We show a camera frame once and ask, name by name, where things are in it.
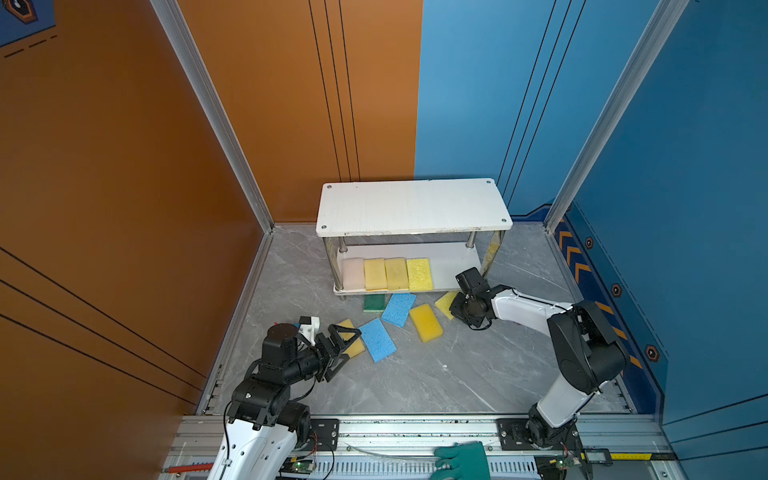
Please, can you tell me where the blue sponge lower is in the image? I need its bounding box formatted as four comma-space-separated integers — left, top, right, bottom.
359, 319, 397, 363

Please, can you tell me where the yellow foam sponge front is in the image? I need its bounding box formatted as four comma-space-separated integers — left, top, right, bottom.
364, 258, 388, 291

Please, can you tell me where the red handled tool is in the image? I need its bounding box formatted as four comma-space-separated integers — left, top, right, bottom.
162, 462, 214, 475

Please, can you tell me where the small circuit board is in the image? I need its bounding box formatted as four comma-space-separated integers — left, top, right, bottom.
285, 457, 316, 475
535, 456, 581, 480

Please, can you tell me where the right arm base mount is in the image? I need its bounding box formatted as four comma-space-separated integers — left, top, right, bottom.
496, 417, 583, 451

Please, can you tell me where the blue sponge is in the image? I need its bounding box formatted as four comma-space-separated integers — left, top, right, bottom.
359, 319, 397, 363
381, 293, 416, 328

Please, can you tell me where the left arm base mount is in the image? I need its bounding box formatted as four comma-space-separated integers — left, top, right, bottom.
297, 416, 340, 453

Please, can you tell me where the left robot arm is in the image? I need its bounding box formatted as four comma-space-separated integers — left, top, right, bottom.
208, 316, 362, 479

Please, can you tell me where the white two-tier shelf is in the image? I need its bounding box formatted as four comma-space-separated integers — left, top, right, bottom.
316, 178, 513, 296

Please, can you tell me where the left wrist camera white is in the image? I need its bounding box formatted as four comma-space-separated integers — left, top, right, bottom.
298, 316, 320, 347

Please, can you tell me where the pale pink foam sponge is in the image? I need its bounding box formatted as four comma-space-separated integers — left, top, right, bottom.
342, 257, 365, 291

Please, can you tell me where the yellow-green sponge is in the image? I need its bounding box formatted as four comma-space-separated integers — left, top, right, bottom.
406, 258, 434, 292
434, 291, 458, 320

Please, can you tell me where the thick yellow sponge centre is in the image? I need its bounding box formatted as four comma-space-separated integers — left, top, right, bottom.
409, 304, 444, 343

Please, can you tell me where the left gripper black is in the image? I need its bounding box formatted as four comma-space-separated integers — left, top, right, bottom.
284, 325, 360, 386

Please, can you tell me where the green rubber glove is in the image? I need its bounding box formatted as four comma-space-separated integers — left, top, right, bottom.
430, 442, 491, 480

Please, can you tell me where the yellow foam sponge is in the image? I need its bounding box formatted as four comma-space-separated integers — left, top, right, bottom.
364, 258, 388, 291
384, 258, 409, 291
339, 319, 365, 358

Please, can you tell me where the blue sponge upper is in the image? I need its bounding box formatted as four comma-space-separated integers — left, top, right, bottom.
381, 293, 416, 328

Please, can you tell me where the green scouring sponge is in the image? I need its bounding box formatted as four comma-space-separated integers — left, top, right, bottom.
363, 294, 387, 313

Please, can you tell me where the small circuit board right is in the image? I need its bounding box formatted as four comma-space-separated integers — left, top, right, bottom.
535, 456, 581, 480

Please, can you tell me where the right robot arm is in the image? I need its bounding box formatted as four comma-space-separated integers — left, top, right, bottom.
450, 267, 630, 449

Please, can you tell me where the small circuit board left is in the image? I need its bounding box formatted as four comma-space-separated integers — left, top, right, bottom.
285, 457, 316, 475

